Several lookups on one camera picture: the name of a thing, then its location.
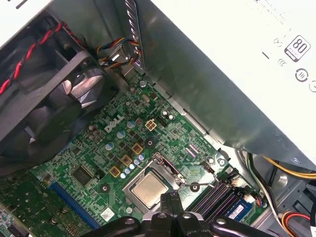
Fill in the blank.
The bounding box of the black PC case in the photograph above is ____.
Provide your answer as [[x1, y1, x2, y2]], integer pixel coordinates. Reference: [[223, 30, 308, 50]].
[[0, 0, 316, 237]]

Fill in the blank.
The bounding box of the multicolour fan wire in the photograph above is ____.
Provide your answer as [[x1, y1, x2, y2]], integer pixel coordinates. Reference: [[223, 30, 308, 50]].
[[95, 37, 144, 69]]

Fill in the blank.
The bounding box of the silver CPU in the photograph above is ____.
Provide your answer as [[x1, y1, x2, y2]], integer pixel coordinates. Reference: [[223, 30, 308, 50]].
[[130, 172, 171, 211]]

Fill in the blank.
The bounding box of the multicolour power wire bundle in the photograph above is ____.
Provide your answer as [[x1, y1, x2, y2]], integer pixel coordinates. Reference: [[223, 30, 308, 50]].
[[245, 152, 316, 230]]

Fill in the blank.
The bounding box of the green motherboard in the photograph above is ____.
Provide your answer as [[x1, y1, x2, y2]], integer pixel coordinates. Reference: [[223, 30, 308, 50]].
[[29, 71, 270, 237]]

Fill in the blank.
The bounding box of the RAM stick with blue label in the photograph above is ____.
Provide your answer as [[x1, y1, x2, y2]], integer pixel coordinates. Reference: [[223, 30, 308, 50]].
[[209, 197, 254, 223]]

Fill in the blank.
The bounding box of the blue expansion slot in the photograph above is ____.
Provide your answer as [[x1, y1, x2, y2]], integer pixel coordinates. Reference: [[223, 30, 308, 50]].
[[48, 179, 101, 230]]

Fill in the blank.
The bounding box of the metal locking lever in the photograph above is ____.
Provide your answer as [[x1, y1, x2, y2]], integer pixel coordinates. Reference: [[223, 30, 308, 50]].
[[183, 176, 220, 189]]

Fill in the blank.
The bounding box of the CPU socket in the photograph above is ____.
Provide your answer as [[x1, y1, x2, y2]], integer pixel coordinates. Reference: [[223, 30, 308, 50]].
[[122, 153, 188, 217]]

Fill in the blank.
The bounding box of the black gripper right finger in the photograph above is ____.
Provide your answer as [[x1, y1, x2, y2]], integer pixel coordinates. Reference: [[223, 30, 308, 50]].
[[172, 193, 263, 237]]

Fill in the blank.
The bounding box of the red black twisted wire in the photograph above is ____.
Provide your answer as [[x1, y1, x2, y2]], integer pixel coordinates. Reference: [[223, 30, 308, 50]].
[[0, 21, 86, 96]]

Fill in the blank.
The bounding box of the grey power supply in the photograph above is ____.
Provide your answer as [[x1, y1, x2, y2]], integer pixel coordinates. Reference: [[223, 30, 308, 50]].
[[138, 0, 316, 171]]

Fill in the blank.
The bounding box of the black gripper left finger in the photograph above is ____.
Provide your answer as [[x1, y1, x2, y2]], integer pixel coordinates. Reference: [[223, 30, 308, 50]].
[[108, 193, 173, 237]]

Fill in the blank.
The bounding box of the black case fan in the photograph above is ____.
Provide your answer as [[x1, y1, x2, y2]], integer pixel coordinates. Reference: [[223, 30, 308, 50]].
[[0, 14, 117, 173]]

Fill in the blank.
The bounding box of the yellow wire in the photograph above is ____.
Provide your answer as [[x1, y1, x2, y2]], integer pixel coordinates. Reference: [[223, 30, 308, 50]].
[[263, 156, 316, 181]]

